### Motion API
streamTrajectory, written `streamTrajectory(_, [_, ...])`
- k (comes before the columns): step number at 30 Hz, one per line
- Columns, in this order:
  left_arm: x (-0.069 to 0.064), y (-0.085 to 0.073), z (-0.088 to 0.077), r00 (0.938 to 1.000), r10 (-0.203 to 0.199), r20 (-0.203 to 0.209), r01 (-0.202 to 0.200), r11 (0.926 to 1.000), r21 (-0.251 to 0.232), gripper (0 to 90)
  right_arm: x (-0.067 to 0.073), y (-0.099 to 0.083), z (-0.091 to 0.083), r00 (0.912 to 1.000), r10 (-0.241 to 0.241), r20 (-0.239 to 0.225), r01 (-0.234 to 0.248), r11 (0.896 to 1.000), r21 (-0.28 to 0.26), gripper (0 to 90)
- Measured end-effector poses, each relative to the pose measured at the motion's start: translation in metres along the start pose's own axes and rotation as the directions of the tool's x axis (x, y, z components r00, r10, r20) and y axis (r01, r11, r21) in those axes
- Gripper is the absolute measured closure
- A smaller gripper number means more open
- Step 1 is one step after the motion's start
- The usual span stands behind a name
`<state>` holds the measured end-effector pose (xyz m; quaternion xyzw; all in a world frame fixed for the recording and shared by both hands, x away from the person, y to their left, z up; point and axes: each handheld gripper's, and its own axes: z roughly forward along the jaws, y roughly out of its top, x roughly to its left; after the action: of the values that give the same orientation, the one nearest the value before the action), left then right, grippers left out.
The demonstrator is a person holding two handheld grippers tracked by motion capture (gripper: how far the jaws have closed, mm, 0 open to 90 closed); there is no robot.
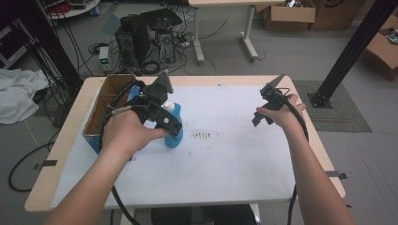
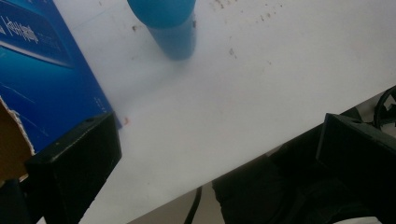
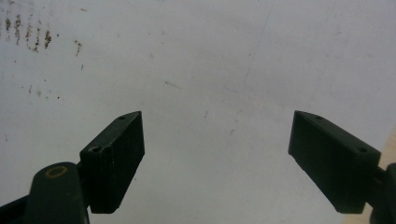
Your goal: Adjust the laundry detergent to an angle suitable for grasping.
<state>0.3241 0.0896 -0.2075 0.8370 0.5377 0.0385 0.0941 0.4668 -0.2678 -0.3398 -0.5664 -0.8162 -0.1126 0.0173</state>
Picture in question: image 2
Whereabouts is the blue cardboard box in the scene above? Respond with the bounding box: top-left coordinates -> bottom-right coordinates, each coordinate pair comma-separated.
0,0 -> 123,185

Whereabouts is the blue cylindrical bottle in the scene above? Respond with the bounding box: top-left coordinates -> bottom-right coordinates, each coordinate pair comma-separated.
126,0 -> 198,62

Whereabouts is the black ring-shaped object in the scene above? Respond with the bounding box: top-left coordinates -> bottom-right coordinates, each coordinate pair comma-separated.
373,85 -> 396,130

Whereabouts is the black cable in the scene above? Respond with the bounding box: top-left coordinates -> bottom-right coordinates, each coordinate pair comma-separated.
183,186 -> 204,224

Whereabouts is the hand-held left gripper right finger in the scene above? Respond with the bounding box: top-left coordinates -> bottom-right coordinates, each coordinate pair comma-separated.
316,113 -> 396,224

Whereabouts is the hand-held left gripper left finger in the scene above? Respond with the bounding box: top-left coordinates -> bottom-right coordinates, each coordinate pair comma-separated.
24,111 -> 122,224

